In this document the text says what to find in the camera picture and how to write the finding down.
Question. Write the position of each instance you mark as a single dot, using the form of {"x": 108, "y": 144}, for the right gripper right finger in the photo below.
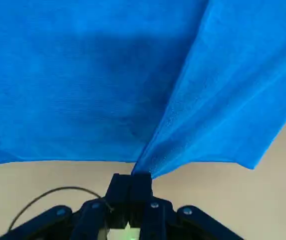
{"x": 141, "y": 192}

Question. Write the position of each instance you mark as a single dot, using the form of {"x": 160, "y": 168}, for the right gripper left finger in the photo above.
{"x": 119, "y": 192}

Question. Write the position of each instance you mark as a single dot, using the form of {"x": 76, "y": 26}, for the blue microfibre towel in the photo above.
{"x": 83, "y": 75}

